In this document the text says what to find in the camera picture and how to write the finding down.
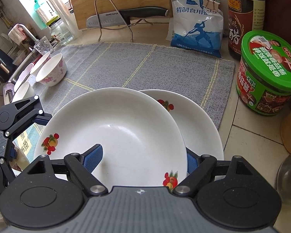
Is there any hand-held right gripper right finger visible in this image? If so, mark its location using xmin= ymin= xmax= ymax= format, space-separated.
xmin=173 ymin=150 xmax=254 ymax=196

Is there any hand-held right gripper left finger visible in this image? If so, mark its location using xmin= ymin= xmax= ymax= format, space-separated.
xmin=28 ymin=144 xmax=109 ymax=197

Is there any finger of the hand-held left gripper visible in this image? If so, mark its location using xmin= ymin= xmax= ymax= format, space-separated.
xmin=3 ymin=96 xmax=52 ymax=137
xmin=0 ymin=158 xmax=18 ymax=193

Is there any white pink-flower bowl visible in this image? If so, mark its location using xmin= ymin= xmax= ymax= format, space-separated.
xmin=12 ymin=81 xmax=36 ymax=103
xmin=30 ymin=52 xmax=51 ymax=76
xmin=36 ymin=53 xmax=68 ymax=87

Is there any black appliance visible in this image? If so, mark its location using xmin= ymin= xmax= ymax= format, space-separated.
xmin=0 ymin=49 xmax=15 ymax=82

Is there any clear glass mug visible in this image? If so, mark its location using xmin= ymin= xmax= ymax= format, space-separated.
xmin=34 ymin=36 xmax=55 ymax=55

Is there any clear glass jar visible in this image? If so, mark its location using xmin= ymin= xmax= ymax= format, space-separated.
xmin=48 ymin=17 xmax=74 ymax=45

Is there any pink white rag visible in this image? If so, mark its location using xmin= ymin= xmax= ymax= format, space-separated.
xmin=8 ymin=27 xmax=28 ymax=45

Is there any metal faucet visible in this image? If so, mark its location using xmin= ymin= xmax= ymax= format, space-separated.
xmin=16 ymin=24 xmax=40 ymax=44

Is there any red-cap clear bottle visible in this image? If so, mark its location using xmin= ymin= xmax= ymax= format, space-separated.
xmin=276 ymin=149 xmax=291 ymax=205

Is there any grey checked dish mat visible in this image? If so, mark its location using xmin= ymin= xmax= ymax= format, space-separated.
xmin=12 ymin=42 xmax=235 ymax=175

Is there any green soap bottle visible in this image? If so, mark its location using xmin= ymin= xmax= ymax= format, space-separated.
xmin=30 ymin=0 xmax=48 ymax=30

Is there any green-lid sauce jar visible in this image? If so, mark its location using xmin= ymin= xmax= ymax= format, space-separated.
xmin=236 ymin=30 xmax=291 ymax=116

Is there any stack of clear plastic cups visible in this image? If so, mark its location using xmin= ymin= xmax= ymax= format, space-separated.
xmin=45 ymin=0 xmax=82 ymax=40

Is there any white blue salt bag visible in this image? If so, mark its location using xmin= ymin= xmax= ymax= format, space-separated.
xmin=166 ymin=0 xmax=224 ymax=59

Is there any dark vinegar bottle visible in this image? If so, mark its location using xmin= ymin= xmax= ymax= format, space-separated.
xmin=227 ymin=0 xmax=266 ymax=61

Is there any metal wire rack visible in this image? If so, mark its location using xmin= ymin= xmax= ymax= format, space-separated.
xmin=94 ymin=0 xmax=154 ymax=42

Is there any black-handled santoku knife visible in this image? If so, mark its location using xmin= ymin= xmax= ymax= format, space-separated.
xmin=86 ymin=6 xmax=170 ymax=29

